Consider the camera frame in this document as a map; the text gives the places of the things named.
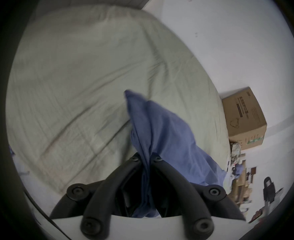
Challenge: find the blue shirt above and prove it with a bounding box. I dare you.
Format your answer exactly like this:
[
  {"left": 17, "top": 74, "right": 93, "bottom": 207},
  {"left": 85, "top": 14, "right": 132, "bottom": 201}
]
[{"left": 124, "top": 89, "right": 228, "bottom": 218}]

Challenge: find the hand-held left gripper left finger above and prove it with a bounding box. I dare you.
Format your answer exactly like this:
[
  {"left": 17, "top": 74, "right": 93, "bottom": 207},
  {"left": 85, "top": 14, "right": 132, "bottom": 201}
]
[{"left": 49, "top": 153, "right": 143, "bottom": 240}]

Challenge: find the brown cardboard carton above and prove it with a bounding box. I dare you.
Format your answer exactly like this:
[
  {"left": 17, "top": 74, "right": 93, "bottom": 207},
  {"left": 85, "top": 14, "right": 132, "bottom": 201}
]
[{"left": 221, "top": 86, "right": 268, "bottom": 151}]

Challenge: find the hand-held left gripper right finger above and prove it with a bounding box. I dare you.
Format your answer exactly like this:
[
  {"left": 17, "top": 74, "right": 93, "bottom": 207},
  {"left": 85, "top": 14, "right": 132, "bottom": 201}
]
[{"left": 150, "top": 154, "right": 246, "bottom": 240}]

